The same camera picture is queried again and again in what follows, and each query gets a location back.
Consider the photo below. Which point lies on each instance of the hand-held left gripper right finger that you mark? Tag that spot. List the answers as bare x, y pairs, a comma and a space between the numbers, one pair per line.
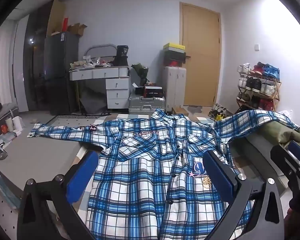
218, 175

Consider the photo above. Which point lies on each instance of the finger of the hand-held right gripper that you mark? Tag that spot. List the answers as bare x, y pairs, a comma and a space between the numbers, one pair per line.
287, 161
298, 152

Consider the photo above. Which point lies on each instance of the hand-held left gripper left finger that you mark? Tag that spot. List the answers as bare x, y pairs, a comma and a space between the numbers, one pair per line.
82, 177

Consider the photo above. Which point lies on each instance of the blue white plaid shirt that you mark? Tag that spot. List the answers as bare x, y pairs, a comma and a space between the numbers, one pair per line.
140, 180

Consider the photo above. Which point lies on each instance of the olive green pillow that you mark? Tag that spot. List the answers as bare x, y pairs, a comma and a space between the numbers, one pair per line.
277, 133

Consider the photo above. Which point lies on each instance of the grey pillow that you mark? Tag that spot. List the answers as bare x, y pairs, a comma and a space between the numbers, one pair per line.
255, 150

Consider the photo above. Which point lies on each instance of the yellow black sneaker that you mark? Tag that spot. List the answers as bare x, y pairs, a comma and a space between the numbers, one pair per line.
219, 117

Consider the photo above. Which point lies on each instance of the wooden shoe rack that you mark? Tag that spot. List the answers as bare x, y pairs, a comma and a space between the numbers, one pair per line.
276, 93

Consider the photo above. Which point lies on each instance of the white grey sneaker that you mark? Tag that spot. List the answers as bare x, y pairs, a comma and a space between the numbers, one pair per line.
216, 108

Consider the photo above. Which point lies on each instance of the grey cloth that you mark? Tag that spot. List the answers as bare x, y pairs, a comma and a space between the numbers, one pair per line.
195, 110

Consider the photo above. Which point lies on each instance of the checkered bed sheet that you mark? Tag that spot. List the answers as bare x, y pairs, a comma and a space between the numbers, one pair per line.
120, 116

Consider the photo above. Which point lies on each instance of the small wooden box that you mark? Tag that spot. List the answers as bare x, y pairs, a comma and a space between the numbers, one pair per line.
180, 111

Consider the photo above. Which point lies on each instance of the shoe rack with shoes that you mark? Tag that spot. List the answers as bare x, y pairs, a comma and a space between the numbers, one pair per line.
255, 83

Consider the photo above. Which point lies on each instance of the white paper roll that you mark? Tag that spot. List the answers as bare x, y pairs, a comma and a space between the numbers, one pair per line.
16, 123

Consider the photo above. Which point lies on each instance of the white desk with drawers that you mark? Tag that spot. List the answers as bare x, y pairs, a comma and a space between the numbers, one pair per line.
117, 95

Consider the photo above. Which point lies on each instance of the orange ball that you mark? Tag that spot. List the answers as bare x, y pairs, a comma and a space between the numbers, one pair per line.
3, 129

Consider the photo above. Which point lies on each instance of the silver suitcase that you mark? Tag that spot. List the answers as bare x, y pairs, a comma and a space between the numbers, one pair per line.
146, 103

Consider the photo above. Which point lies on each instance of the small black box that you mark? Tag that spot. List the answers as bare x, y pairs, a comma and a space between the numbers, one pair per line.
139, 90

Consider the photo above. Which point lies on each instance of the pile of desk clutter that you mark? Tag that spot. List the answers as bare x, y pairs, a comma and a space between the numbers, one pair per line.
90, 63

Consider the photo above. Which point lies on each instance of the red black shoe box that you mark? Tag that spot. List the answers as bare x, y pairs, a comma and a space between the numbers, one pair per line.
173, 63

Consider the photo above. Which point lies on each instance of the dark green wrapped bouquet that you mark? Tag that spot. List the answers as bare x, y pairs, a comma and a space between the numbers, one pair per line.
140, 71

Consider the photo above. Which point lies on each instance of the wooden door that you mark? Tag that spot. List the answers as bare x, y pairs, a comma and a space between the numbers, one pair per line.
200, 55

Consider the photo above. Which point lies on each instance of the dark grey refrigerator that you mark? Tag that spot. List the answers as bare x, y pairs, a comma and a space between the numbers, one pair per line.
60, 55

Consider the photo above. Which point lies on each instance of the dark shoe box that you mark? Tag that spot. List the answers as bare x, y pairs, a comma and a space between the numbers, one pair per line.
173, 55

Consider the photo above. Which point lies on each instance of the tall black box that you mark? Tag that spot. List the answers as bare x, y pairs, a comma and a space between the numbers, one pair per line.
122, 55

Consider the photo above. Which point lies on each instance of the grey arched mirror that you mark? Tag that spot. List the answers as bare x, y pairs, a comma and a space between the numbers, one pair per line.
100, 48

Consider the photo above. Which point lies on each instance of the white curtain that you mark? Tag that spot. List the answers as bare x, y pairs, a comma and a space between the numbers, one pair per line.
5, 67

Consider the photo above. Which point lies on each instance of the yellow green shoe box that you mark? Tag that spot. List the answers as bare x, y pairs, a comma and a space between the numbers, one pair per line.
174, 47

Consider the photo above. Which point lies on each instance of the open cardboard box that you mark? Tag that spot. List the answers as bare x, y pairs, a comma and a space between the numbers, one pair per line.
77, 29

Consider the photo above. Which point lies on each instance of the red packet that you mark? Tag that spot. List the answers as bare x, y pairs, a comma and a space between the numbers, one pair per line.
65, 24

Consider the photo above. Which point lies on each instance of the tall flat cardboard sheet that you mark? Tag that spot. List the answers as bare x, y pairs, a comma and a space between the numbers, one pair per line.
56, 17

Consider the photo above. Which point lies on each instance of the white light switch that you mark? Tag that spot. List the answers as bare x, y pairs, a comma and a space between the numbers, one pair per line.
256, 47

